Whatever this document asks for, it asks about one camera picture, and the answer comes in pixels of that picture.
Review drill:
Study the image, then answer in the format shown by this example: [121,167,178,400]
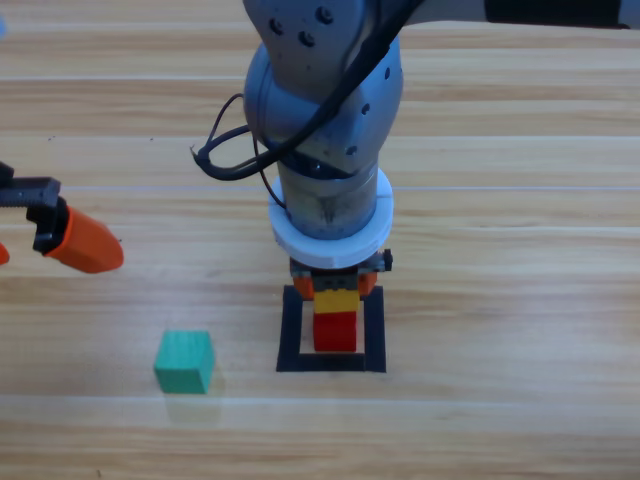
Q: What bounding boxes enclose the red wooden block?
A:
[313,310,359,353]

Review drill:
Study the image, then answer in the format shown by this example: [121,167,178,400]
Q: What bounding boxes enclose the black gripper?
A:
[0,162,125,275]
[289,249,394,301]

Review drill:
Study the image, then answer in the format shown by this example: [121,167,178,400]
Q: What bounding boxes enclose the black tape square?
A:
[275,283,387,374]

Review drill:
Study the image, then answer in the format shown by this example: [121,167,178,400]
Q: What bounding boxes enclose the white camera mount ring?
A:
[267,167,395,274]

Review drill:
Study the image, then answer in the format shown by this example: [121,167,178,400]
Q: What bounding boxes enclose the green wooden block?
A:
[153,329,216,395]

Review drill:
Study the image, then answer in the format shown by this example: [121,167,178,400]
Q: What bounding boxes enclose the yellow wooden block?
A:
[313,289,360,316]

